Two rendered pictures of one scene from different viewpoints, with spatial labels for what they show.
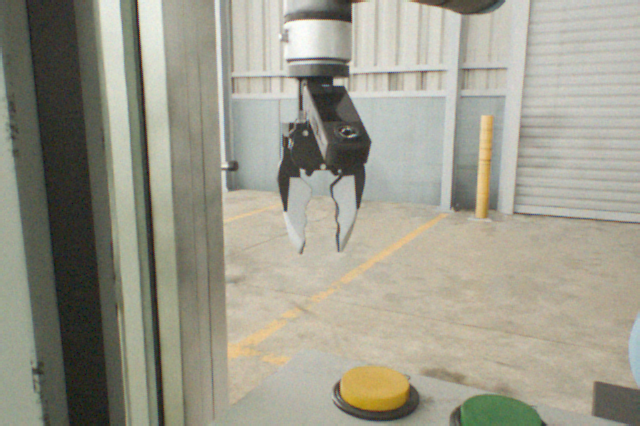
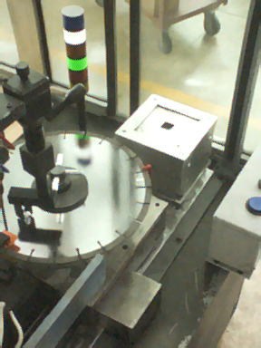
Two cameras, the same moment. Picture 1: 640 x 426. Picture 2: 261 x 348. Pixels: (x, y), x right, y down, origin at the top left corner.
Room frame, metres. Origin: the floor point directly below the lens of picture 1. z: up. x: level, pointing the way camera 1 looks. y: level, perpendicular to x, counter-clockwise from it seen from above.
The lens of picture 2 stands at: (0.00, -0.87, 1.67)
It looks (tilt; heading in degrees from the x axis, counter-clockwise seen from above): 48 degrees down; 91
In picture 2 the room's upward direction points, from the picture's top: 2 degrees clockwise
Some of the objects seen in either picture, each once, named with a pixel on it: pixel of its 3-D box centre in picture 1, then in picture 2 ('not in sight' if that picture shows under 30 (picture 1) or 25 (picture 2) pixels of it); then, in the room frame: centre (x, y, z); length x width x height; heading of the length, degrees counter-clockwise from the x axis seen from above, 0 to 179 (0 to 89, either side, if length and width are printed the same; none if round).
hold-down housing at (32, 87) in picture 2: not in sight; (32, 122); (-0.18, -0.26, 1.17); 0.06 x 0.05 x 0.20; 53
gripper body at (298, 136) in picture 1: (316, 121); not in sight; (0.63, 0.00, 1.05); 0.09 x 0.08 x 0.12; 11
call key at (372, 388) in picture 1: (374, 396); not in sight; (0.29, -0.03, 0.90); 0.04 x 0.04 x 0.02
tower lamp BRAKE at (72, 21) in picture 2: not in sight; (72, 18); (-0.17, 0.12, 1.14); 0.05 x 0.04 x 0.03; 152
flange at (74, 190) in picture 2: not in sight; (59, 184); (-0.17, -0.18, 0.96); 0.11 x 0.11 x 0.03
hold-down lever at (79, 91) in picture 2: not in sight; (56, 99); (-0.14, -0.24, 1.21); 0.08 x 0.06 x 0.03; 62
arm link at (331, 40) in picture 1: (315, 47); not in sight; (0.62, 0.00, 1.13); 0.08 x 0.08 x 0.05
